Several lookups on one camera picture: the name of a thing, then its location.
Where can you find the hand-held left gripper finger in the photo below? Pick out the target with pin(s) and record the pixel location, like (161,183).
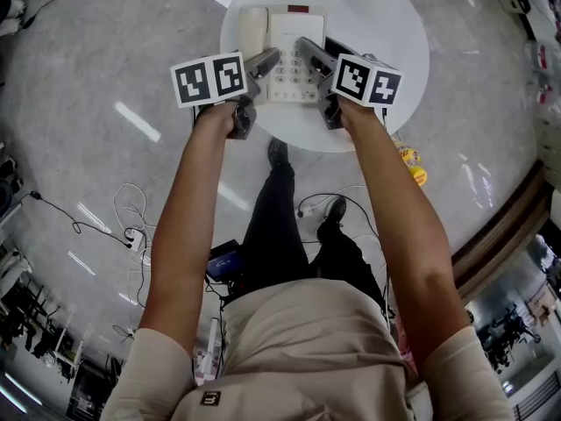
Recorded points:
(265,62)

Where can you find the person's left black shoe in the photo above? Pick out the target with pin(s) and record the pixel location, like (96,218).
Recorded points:
(277,151)

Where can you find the person's black shoe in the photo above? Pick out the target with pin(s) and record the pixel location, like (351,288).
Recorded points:
(277,151)
(335,211)

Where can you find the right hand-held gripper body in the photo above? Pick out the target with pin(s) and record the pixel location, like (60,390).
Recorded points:
(364,81)

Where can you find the yellow toy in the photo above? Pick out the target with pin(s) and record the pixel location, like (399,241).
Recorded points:
(410,160)

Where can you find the person's right black shoe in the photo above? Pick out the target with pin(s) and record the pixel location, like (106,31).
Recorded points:
(335,211)

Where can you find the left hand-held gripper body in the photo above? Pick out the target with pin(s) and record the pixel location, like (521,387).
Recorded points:
(206,79)

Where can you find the round white table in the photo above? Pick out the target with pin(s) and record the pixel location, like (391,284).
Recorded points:
(377,16)

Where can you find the white power strip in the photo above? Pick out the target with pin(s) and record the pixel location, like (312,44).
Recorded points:
(134,238)
(306,211)

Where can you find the person's black trousers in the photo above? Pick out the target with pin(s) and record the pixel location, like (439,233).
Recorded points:
(274,235)

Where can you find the person's left forearm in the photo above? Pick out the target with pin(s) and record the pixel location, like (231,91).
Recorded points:
(188,217)

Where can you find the black waist device with screen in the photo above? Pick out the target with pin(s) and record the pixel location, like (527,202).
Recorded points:
(224,259)

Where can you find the person's right forearm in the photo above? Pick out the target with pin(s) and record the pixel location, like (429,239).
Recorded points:
(403,235)

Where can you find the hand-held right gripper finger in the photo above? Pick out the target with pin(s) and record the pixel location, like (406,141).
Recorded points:
(339,47)
(315,57)

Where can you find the beige desk telephone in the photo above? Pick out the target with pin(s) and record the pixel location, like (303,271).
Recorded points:
(289,20)

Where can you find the person's beige shirt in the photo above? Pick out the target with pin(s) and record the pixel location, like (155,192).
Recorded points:
(307,358)

